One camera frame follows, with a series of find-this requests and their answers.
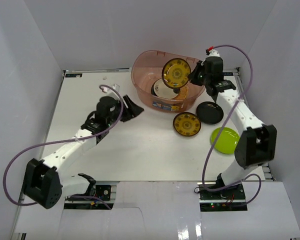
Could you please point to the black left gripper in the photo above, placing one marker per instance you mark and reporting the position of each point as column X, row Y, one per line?
column 125, row 109

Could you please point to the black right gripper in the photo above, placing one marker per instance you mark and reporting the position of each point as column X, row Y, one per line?
column 192, row 77

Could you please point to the yellow patterned plate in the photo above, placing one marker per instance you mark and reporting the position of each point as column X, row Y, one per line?
column 186, row 124
column 175, row 73

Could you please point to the woven bamboo tray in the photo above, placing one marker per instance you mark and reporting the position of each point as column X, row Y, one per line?
column 183, row 93

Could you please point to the cream plate with black spot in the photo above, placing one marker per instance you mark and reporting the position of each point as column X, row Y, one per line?
column 160, row 90

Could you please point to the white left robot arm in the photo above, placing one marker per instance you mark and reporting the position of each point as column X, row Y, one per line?
column 44, row 180

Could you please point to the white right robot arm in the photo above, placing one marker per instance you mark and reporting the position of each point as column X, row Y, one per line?
column 257, row 142

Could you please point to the pink translucent plastic bin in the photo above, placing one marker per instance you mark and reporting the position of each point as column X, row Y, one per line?
column 147, row 69

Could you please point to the black plate right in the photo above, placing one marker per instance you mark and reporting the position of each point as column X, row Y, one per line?
column 209, row 113

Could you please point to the lime green plate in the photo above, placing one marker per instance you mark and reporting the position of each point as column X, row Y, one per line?
column 227, row 141

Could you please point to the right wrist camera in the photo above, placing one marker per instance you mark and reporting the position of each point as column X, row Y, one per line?
column 211, row 52

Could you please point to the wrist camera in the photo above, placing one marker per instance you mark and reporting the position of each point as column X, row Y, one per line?
column 113, row 89
column 211, row 52

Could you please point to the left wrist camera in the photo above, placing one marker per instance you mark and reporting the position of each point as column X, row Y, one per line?
column 113, row 89

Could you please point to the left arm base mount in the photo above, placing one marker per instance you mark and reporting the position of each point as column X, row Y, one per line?
column 101, row 198

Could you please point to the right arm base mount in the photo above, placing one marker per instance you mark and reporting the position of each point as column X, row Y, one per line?
column 232, row 199

